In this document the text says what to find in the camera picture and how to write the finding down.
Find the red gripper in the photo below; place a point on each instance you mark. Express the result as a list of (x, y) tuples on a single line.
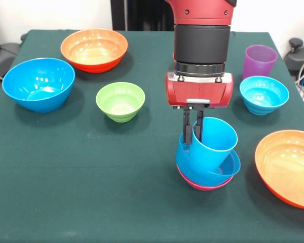
[(200, 92)]

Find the blue cup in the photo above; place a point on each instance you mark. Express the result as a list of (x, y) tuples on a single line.
[(215, 146)]

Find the medium blue bowl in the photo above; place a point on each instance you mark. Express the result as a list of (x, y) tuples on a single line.
[(187, 164)]

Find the pink bowl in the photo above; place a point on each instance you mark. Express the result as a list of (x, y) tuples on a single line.
[(202, 187)]

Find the green ribbed bowl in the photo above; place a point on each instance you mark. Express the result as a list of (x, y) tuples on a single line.
[(120, 103)]

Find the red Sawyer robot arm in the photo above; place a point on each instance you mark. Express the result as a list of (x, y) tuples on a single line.
[(201, 43)]

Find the light blue ribbed bowl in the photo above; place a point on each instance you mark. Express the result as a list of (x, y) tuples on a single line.
[(264, 98)]

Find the purple cup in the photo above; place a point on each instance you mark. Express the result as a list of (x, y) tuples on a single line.
[(258, 63)]

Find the large orange bowl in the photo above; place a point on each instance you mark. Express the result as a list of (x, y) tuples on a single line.
[(93, 50), (286, 167)]

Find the dark green tablecloth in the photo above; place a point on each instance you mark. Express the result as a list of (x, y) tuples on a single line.
[(91, 177)]

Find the large blue bowl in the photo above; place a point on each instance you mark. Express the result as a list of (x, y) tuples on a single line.
[(38, 83)]

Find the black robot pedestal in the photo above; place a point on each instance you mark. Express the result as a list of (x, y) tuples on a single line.
[(142, 15)]

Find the dark grey pedestal foot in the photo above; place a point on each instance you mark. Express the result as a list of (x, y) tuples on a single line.
[(301, 58)]

